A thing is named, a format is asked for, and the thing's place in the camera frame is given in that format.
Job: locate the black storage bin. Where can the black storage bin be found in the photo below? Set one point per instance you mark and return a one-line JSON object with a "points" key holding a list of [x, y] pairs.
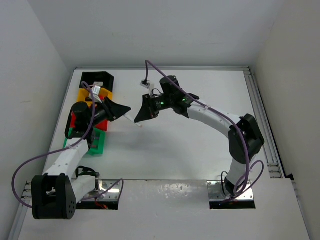
{"points": [[99, 76]]}

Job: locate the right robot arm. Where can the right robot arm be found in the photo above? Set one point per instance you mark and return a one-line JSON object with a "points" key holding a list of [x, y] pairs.
{"points": [[244, 136]]}

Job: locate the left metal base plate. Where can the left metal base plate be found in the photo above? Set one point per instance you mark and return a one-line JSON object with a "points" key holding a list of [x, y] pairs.
{"points": [[105, 190]]}

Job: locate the white pen orange cap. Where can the white pen orange cap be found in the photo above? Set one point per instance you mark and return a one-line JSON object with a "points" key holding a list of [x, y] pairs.
{"points": [[128, 117]]}

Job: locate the red storage bin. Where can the red storage bin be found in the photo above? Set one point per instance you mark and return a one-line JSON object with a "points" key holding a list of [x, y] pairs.
{"points": [[103, 126]]}

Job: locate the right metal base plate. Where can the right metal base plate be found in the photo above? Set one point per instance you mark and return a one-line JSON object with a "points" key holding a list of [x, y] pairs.
{"points": [[215, 192]]}

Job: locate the yellow storage bin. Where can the yellow storage bin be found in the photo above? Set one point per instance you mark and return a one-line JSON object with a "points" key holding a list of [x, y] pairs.
{"points": [[84, 94]]}

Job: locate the green storage bin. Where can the green storage bin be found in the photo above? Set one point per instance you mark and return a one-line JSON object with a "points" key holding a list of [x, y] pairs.
{"points": [[97, 140]]}

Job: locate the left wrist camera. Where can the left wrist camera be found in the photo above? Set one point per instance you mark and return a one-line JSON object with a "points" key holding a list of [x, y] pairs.
{"points": [[94, 93]]}

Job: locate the metal base plate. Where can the metal base plate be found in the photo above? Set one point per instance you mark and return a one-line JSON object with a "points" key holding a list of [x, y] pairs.
{"points": [[105, 190], [215, 192]]}

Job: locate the white eraser block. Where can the white eraser block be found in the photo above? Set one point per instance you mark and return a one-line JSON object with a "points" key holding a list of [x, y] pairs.
{"points": [[98, 83]]}

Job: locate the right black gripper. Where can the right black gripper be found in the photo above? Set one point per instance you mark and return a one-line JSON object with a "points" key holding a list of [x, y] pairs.
{"points": [[146, 112]]}

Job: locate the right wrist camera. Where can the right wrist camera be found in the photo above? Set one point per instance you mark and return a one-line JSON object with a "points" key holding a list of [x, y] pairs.
{"points": [[148, 85]]}

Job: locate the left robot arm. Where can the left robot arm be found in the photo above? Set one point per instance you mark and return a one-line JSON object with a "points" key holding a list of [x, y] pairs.
{"points": [[56, 193]]}

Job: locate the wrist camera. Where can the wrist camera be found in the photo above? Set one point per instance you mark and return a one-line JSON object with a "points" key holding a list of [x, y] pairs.
{"points": [[94, 93], [148, 85]]}

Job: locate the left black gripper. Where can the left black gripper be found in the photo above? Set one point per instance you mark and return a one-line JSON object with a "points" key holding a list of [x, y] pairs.
{"points": [[113, 110]]}

